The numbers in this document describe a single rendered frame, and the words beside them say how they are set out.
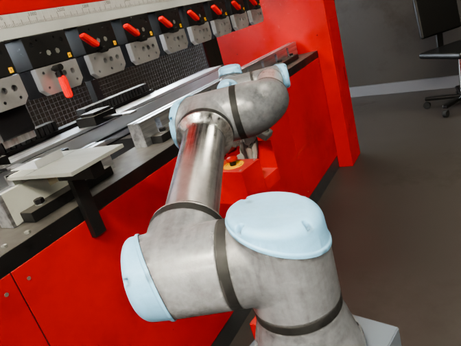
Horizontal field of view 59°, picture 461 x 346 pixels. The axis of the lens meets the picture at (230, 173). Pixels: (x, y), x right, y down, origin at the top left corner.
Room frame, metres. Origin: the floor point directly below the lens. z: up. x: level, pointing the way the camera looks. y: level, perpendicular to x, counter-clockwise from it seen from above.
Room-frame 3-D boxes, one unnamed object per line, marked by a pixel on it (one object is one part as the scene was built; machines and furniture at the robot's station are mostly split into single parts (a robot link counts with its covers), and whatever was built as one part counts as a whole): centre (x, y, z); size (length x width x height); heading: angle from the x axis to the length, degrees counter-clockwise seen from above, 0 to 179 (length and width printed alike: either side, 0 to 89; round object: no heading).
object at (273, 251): (0.44, -0.03, 0.94); 0.13 x 0.12 x 0.14; 78
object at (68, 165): (1.07, 0.41, 1.00); 0.26 x 0.18 x 0.01; 56
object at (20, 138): (1.15, 0.53, 1.11); 0.10 x 0.02 x 0.10; 146
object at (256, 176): (1.33, -0.04, 0.75); 0.20 x 0.16 x 0.18; 138
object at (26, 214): (1.15, 0.46, 0.89); 0.30 x 0.05 x 0.03; 146
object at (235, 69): (1.35, -0.09, 1.03); 0.09 x 0.08 x 0.11; 168
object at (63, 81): (1.24, 0.39, 1.19); 0.04 x 0.02 x 0.10; 56
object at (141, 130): (2.19, -0.18, 0.92); 1.68 x 0.06 x 0.10; 146
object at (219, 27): (2.12, -0.13, 1.24); 0.15 x 0.09 x 0.17; 146
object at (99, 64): (1.46, 0.32, 1.24); 0.15 x 0.09 x 0.17; 146
